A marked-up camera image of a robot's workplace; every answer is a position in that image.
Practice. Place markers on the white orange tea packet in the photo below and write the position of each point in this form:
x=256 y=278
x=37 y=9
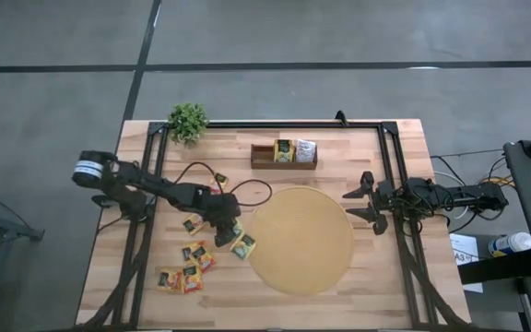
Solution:
x=305 y=150

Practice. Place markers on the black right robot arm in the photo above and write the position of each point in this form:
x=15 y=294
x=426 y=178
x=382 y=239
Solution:
x=454 y=198

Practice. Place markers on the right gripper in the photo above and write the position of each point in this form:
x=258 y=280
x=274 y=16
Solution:
x=387 y=198

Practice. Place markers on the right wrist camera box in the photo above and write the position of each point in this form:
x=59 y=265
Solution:
x=380 y=226

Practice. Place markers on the green plant in white pot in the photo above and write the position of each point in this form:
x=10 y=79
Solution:
x=187 y=122

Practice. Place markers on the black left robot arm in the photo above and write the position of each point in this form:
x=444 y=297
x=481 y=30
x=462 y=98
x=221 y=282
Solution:
x=155 y=186

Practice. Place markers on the white paper sheet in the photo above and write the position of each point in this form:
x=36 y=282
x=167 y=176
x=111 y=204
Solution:
x=466 y=267

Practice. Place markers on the round woven straw placemat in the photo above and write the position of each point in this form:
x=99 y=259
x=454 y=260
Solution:
x=302 y=240

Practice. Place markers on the wooden tea organizer box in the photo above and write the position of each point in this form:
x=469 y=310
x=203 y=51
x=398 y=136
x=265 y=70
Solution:
x=261 y=159

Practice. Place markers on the black clamp on frame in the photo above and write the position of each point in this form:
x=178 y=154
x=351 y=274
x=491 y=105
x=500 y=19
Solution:
x=340 y=117

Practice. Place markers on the green tea packet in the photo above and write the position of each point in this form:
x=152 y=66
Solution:
x=243 y=248
x=284 y=152
x=239 y=229

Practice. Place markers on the white blue canister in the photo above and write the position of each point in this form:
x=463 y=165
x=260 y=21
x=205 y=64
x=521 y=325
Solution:
x=510 y=243

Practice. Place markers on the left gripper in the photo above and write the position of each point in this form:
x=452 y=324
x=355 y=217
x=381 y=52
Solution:
x=221 y=209

